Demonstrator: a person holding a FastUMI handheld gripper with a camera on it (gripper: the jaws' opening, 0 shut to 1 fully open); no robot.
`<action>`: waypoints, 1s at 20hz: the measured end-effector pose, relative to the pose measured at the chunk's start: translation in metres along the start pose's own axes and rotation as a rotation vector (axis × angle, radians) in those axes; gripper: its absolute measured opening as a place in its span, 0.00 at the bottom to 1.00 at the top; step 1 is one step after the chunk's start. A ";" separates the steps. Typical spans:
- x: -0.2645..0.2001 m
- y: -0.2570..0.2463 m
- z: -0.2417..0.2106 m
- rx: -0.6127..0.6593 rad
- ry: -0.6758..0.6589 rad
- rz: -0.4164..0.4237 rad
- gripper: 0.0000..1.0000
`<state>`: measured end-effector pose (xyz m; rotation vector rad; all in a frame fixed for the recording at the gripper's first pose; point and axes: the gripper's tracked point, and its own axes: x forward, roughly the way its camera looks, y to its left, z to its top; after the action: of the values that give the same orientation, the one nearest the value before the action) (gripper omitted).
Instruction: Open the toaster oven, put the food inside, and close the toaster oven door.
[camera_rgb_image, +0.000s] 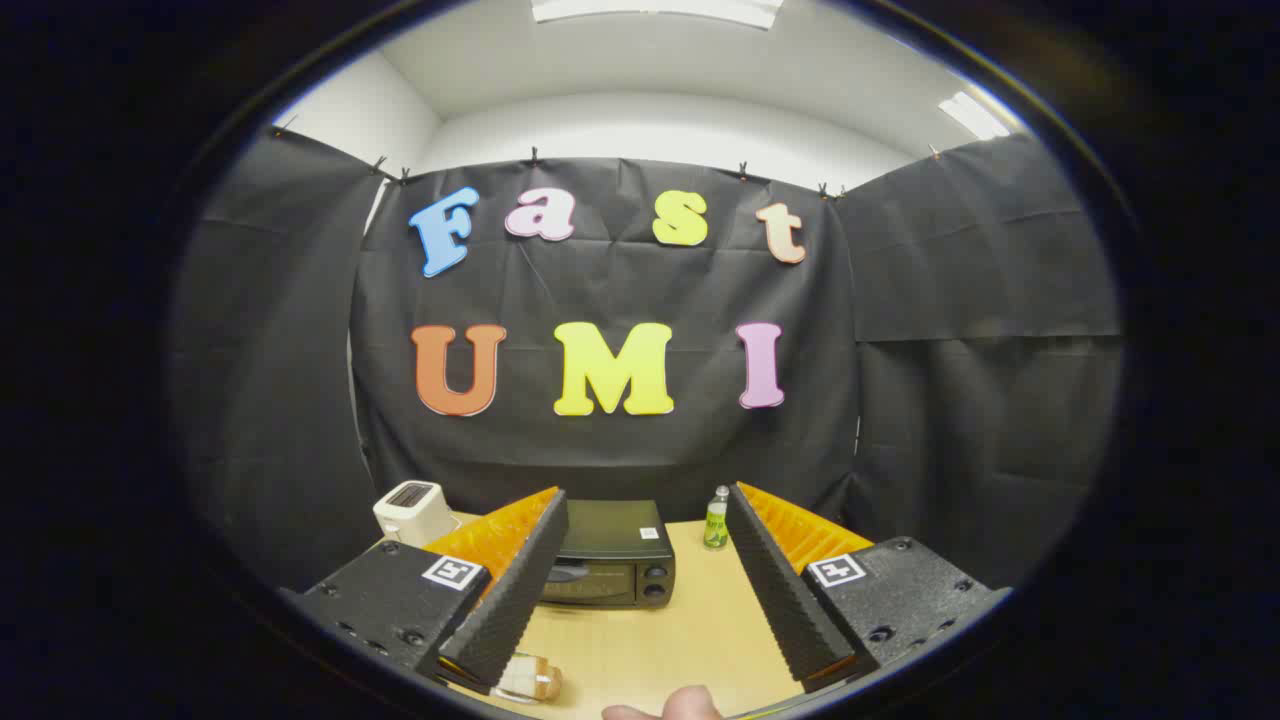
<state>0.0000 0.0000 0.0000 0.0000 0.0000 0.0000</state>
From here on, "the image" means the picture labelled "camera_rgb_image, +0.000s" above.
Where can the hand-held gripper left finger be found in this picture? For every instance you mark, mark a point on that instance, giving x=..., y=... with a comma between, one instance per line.
x=515, y=590

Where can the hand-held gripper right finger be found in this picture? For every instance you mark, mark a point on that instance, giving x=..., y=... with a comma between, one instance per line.
x=780, y=590

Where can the black toaster oven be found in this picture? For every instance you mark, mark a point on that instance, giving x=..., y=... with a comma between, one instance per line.
x=620, y=530

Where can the white pop-up toaster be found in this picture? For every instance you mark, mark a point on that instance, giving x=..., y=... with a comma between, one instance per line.
x=412, y=512

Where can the white rectangular plate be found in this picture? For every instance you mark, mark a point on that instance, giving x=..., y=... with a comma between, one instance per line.
x=512, y=680

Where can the green label drink bottle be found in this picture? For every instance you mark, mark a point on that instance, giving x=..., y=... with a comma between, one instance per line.
x=716, y=525

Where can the small ceiling light panel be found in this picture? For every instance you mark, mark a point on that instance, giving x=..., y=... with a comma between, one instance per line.
x=972, y=116

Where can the long ceiling light panel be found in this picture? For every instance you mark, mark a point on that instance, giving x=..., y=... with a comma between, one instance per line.
x=655, y=10

